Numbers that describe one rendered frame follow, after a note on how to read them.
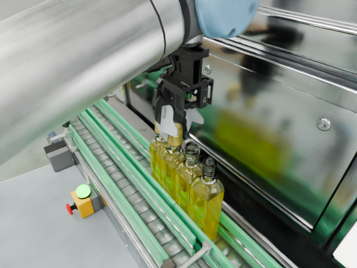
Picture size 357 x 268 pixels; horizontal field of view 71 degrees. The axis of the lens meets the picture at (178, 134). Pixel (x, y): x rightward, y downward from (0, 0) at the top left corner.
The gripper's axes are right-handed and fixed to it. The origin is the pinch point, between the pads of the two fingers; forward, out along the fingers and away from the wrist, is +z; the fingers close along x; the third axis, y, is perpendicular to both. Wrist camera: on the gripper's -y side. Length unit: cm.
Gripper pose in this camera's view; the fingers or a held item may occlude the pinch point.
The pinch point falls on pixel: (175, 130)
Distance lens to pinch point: 56.1
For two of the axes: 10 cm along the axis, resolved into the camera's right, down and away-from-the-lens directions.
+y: 6.1, 4.8, -6.3
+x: 7.9, -3.7, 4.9
